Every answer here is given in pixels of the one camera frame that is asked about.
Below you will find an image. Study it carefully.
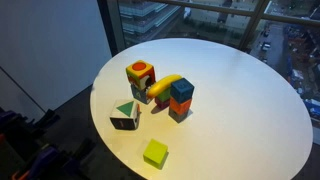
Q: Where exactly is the grey foam cube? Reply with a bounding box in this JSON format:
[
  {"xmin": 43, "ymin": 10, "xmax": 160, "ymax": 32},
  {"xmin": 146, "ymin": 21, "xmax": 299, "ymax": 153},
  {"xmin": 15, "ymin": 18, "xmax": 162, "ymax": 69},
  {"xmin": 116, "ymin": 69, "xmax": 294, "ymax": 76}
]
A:
[{"xmin": 168, "ymin": 107, "xmax": 191, "ymax": 124}]

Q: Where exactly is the dark window frame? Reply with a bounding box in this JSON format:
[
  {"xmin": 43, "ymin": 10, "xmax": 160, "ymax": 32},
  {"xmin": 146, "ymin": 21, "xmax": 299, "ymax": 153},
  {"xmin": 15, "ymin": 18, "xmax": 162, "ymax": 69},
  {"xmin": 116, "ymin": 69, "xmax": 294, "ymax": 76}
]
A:
[{"xmin": 96, "ymin": 0, "xmax": 320, "ymax": 58}]

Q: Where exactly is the orange foam cube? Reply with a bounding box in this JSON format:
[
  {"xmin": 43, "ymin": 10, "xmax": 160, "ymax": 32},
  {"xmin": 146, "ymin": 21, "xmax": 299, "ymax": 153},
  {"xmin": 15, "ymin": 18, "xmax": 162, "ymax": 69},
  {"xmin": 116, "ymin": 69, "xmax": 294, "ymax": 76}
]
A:
[{"xmin": 169, "ymin": 96, "xmax": 193, "ymax": 116}]

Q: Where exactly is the yellow toy banana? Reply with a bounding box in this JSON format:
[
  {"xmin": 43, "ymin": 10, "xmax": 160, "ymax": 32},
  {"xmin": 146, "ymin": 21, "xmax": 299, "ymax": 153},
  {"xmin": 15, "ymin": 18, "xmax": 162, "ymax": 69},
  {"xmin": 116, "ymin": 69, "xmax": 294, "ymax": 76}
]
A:
[{"xmin": 146, "ymin": 74, "xmax": 183, "ymax": 99}]

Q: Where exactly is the colourful cube with red circle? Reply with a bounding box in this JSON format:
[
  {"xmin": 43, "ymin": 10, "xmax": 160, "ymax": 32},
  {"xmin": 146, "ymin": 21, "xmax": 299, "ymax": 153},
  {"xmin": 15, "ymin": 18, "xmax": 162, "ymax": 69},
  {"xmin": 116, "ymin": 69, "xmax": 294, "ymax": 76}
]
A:
[{"xmin": 125, "ymin": 59, "xmax": 157, "ymax": 92}]

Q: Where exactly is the orange tipped clamp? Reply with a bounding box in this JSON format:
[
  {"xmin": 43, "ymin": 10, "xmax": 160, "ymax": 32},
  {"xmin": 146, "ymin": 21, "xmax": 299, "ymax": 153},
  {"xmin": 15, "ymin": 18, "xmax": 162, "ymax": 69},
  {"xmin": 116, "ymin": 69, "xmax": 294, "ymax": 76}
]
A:
[{"xmin": 11, "ymin": 168, "xmax": 32, "ymax": 180}]

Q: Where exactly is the blue-grey cube with number four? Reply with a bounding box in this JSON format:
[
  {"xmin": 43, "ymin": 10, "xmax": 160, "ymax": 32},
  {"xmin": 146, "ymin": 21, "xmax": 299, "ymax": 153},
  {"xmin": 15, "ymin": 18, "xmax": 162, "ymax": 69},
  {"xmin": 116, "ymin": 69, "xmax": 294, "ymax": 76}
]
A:
[{"xmin": 130, "ymin": 83, "xmax": 153, "ymax": 105}]

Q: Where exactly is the small maroon foam cube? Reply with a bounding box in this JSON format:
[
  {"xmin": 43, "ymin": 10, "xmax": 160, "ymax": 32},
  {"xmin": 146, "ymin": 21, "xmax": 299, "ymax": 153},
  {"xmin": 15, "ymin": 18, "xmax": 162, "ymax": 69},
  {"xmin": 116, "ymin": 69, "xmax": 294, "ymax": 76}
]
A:
[{"xmin": 154, "ymin": 97, "xmax": 171, "ymax": 110}]

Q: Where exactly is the black and white picture cube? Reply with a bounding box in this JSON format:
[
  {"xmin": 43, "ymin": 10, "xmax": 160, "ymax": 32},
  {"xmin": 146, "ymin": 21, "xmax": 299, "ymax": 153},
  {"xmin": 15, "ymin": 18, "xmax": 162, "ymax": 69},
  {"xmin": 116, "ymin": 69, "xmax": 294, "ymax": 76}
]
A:
[{"xmin": 109, "ymin": 99, "xmax": 142, "ymax": 131}]

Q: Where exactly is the black clamp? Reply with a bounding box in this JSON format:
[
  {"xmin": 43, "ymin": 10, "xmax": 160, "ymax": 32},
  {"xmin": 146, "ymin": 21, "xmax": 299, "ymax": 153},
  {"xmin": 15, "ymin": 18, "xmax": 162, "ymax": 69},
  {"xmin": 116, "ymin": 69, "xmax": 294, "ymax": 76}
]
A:
[{"xmin": 31, "ymin": 108, "xmax": 62, "ymax": 132}]

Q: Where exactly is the blue foam cube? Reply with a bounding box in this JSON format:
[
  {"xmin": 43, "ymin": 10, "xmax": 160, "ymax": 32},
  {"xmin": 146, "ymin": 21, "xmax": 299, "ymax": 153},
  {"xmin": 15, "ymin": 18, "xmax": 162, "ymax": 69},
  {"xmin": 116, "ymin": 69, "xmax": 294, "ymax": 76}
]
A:
[{"xmin": 170, "ymin": 77, "xmax": 195, "ymax": 104}]

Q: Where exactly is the small green foam cube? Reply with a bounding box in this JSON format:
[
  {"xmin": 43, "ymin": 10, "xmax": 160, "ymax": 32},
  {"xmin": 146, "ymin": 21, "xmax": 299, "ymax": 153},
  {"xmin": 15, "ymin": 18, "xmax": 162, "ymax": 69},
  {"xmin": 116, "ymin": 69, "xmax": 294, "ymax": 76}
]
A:
[{"xmin": 157, "ymin": 87, "xmax": 172, "ymax": 103}]

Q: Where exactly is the blue handled clamp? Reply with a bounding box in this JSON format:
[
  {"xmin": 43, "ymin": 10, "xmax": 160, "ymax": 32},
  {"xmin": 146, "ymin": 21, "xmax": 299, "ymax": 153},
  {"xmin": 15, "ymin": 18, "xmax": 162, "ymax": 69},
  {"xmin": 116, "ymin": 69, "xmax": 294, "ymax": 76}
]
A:
[{"xmin": 26, "ymin": 145, "xmax": 61, "ymax": 178}]

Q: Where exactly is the lime yellow foam cube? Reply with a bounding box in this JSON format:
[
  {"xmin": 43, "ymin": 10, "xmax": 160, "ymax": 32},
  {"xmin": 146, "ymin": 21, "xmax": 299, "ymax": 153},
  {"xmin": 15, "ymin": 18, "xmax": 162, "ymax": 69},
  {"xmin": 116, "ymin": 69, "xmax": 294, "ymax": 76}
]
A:
[{"xmin": 142, "ymin": 138, "xmax": 169, "ymax": 170}]

